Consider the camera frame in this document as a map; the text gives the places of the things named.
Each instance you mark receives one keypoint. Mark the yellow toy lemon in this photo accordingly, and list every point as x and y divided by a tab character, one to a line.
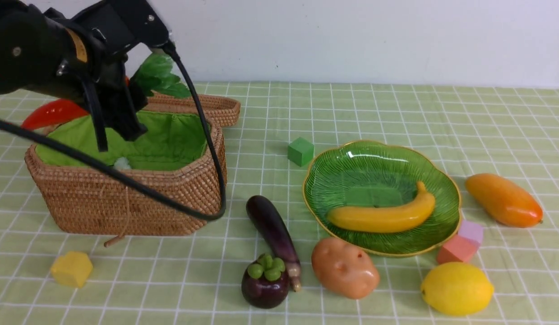
457	289

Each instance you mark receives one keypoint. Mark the green foam cube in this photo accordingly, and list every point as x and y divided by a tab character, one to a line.
300	152

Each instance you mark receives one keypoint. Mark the woven wicker basket green lining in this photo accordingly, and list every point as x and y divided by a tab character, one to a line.
171	158

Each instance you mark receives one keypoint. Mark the brown toy potato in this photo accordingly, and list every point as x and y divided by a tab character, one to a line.
344	269

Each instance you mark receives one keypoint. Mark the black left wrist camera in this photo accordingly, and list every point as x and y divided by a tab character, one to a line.
123	24

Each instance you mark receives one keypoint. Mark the green glass leaf plate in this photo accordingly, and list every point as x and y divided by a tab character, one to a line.
374	174

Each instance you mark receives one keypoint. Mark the green checkered tablecloth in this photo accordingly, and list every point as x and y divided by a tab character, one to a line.
499	144

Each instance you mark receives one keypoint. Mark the pink foam cube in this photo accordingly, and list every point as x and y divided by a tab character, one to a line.
457	249

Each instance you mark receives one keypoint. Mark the yellow toy banana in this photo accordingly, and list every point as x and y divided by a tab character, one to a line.
386	220

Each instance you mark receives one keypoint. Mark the red toy chili pepper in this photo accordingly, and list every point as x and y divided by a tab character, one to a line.
154	75

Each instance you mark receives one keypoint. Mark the woven wicker basket lid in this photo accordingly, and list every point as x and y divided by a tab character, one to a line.
221	110

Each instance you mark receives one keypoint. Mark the dark purple toy mangosteen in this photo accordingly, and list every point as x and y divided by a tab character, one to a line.
265	282

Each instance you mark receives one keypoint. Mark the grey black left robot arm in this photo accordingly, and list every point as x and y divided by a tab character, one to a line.
32	48

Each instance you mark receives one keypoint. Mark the yellow foam block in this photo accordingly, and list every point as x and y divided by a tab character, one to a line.
72	269

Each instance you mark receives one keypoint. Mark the lilac foam cube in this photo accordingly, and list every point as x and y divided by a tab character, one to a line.
472	231

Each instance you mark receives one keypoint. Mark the purple toy eggplant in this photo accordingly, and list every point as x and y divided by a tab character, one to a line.
269	223

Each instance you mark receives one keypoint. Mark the orange toy mango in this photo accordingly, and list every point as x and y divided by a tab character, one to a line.
505	201

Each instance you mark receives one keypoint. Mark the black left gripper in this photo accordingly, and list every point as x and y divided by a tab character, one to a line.
95	78

